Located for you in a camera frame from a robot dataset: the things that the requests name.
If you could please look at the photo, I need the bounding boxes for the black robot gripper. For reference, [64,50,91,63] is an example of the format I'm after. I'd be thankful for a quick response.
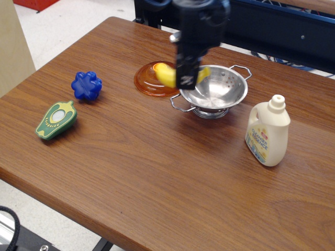
[172,1,230,90]

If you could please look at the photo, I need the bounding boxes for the yellow toy banana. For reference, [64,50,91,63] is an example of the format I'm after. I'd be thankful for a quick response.
[153,63,211,88]

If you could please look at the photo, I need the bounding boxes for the steel colander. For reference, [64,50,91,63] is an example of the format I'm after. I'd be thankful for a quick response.
[170,65,252,119]

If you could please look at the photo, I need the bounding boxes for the orange plastic plate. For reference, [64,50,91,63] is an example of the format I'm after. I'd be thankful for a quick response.
[134,61,179,97]

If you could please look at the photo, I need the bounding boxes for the cream detergent bottle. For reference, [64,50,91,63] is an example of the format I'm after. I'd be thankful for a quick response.
[245,94,291,167]

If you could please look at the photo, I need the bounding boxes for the blue flower-shaped toy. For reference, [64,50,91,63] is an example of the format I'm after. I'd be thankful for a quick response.
[71,71,102,101]

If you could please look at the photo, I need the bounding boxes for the green yellow pepper toy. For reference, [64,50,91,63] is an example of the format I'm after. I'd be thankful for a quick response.
[35,100,77,140]

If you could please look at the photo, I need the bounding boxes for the red box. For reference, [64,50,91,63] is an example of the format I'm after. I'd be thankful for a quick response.
[13,0,59,12]

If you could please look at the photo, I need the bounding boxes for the wooden cabinet panel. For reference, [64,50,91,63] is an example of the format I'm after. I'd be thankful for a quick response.
[1,1,36,96]

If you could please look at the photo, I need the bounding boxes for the black metal frame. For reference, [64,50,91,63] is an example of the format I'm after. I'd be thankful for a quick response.
[135,1,334,73]

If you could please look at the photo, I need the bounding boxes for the black base plate with screw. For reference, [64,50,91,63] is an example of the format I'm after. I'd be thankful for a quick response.
[1,223,60,251]

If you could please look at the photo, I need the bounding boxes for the black braided cable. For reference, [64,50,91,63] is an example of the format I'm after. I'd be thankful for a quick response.
[0,205,21,251]

